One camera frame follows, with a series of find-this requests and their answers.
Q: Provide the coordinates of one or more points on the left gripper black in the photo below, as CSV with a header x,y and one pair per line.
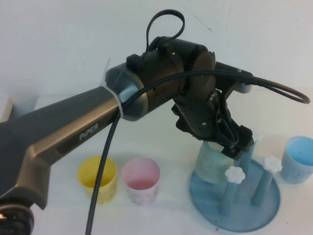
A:
x,y
207,117

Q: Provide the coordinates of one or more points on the pale green plastic cup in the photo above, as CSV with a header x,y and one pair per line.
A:
x,y
210,166

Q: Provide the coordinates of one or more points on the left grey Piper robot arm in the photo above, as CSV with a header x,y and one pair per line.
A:
x,y
73,122

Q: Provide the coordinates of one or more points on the blue cup stand white caps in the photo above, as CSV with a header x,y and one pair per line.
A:
x,y
207,205

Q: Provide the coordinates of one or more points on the pink plastic cup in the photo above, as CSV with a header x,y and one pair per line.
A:
x,y
141,171

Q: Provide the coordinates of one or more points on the light blue plastic cup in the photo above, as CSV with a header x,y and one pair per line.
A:
x,y
296,171

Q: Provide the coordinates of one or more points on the yellow plastic cup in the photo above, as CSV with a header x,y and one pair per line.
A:
x,y
88,171

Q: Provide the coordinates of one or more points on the white zip tie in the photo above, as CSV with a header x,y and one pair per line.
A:
x,y
117,102

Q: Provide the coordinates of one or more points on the beige wooden board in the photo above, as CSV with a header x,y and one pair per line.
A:
x,y
6,107

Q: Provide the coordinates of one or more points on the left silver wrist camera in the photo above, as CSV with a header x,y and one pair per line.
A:
x,y
244,88

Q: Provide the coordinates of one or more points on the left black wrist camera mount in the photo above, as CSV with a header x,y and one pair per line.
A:
x,y
232,71

